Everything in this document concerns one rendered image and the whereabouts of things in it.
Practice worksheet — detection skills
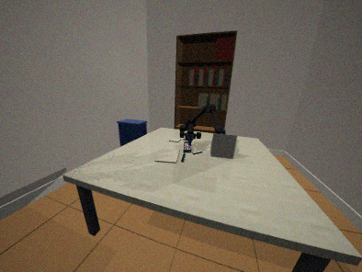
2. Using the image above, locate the black keyboard with white keys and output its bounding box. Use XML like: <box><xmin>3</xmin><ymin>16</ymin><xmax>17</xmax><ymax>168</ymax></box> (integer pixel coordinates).
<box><xmin>183</xmin><ymin>142</ymin><xmax>191</xmax><ymax>153</ymax></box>

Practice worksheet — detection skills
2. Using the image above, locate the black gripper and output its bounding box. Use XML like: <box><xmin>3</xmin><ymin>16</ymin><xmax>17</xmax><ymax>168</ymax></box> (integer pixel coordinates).
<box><xmin>180</xmin><ymin>127</ymin><xmax>201</xmax><ymax>142</ymax></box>

